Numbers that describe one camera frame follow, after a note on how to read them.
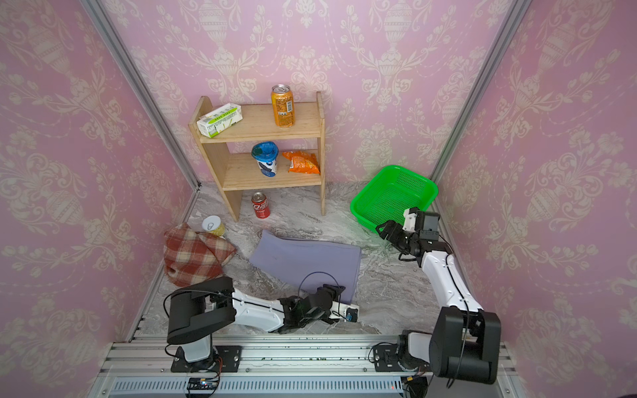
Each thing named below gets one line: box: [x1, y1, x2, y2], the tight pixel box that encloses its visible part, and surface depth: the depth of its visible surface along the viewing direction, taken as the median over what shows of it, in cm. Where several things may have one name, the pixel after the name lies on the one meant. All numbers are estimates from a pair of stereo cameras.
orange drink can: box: [271, 83, 297, 129], surface depth 74 cm
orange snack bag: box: [282, 150, 321, 175], surface depth 94 cm
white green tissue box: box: [196, 102, 244, 139], surface depth 76 cm
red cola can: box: [250, 191, 271, 220], surface depth 104 cm
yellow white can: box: [201, 214, 226, 237], surface depth 102 cm
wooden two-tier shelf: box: [189, 91, 326, 223], surface depth 83 cm
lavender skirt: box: [248, 228, 362, 305], surface depth 97 cm
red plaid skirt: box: [163, 223, 238, 287], surface depth 92 cm
